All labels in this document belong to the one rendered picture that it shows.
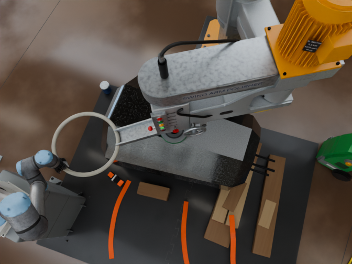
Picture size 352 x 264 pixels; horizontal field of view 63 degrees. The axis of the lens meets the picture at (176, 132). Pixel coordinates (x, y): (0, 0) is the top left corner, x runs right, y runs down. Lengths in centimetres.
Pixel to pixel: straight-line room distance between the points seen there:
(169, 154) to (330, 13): 149
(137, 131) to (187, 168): 50
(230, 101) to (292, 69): 38
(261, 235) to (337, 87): 181
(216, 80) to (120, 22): 259
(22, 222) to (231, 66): 117
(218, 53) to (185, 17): 235
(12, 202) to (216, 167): 138
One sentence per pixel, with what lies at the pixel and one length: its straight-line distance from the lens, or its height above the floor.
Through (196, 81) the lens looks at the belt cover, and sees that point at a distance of 137.
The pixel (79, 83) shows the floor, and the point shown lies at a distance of 353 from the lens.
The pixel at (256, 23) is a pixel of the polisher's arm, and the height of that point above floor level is 150.
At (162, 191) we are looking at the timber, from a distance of 283.
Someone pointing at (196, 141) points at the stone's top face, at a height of 85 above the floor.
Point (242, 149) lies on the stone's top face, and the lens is 218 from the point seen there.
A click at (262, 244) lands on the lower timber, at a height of 8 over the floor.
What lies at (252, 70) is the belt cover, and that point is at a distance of 142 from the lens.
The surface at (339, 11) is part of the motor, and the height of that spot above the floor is 211.
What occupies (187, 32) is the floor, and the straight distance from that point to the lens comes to 363.
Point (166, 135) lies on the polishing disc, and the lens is 215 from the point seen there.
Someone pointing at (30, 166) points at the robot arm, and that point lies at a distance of 197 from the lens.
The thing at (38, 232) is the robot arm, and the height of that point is 160.
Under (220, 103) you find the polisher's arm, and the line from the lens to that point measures 165.
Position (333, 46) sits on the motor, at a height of 198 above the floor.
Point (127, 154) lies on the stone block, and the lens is 237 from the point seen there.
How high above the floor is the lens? 294
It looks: 73 degrees down
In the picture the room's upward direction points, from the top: 9 degrees counter-clockwise
